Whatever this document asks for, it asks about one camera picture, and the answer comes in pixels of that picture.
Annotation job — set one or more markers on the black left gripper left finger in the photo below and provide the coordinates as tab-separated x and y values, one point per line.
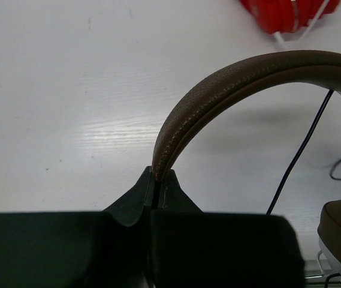
78	248

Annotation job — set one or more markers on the red headphones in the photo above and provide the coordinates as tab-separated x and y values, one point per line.
287	16

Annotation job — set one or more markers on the front aluminium rail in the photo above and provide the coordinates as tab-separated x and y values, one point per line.
316	274

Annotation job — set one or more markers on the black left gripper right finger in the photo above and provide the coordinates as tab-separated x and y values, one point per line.
192	248

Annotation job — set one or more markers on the brown silver headphones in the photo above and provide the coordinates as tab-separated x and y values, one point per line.
234	83

